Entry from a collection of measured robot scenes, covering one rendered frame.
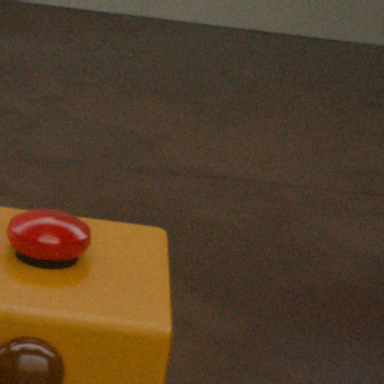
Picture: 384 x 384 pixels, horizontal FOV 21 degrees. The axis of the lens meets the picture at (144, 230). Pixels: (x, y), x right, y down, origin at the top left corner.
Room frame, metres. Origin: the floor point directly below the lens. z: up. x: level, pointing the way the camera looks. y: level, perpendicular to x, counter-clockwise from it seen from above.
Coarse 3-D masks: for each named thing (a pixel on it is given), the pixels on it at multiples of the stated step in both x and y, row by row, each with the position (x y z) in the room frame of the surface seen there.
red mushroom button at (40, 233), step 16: (16, 224) 0.43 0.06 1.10; (32, 224) 0.42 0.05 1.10; (48, 224) 0.43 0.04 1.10; (64, 224) 0.43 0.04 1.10; (80, 224) 0.44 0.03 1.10; (16, 240) 0.42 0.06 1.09; (32, 240) 0.42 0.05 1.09; (48, 240) 0.42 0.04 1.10; (64, 240) 0.42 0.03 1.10; (80, 240) 0.42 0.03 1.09; (32, 256) 0.42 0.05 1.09; (48, 256) 0.42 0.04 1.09; (64, 256) 0.42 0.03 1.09
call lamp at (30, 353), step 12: (0, 348) 0.37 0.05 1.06; (12, 348) 0.37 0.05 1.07; (24, 348) 0.37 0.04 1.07; (36, 348) 0.37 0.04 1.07; (48, 348) 0.37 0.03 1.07; (0, 360) 0.37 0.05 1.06; (12, 360) 0.36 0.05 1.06; (24, 360) 0.36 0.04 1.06; (36, 360) 0.36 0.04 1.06; (48, 360) 0.37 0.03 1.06; (60, 360) 0.37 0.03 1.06; (0, 372) 0.36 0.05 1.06; (12, 372) 0.36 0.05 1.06; (24, 372) 0.36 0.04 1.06; (36, 372) 0.36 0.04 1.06; (48, 372) 0.37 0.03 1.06; (60, 372) 0.37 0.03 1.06
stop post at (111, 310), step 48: (0, 240) 0.44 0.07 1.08; (96, 240) 0.46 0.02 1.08; (144, 240) 0.47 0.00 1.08; (0, 288) 0.39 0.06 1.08; (48, 288) 0.40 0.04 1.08; (96, 288) 0.41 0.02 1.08; (144, 288) 0.41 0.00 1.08; (0, 336) 0.37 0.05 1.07; (48, 336) 0.37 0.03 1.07; (96, 336) 0.38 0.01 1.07; (144, 336) 0.38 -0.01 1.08
